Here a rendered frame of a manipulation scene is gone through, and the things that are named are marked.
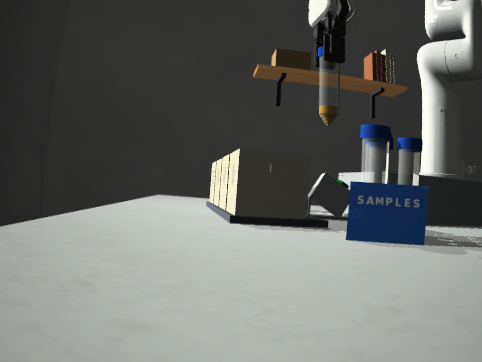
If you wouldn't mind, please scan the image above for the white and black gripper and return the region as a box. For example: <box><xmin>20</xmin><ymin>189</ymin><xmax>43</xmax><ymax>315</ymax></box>
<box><xmin>309</xmin><ymin>0</ymin><xmax>357</xmax><ymax>68</ymax></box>

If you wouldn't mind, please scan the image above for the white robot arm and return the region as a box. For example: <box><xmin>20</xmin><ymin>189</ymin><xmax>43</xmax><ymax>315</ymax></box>
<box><xmin>417</xmin><ymin>0</ymin><xmax>482</xmax><ymax>179</ymax></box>

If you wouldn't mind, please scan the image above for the blue tube rack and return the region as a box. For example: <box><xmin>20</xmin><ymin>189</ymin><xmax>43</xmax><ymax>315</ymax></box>
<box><xmin>346</xmin><ymin>181</ymin><xmax>429</xmax><ymax>245</ymax></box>

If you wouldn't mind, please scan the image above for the beige bucket adapter with holes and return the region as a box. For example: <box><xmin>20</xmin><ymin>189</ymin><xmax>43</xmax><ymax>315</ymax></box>
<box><xmin>226</xmin><ymin>149</ymin><xmax>310</xmax><ymax>219</ymax></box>

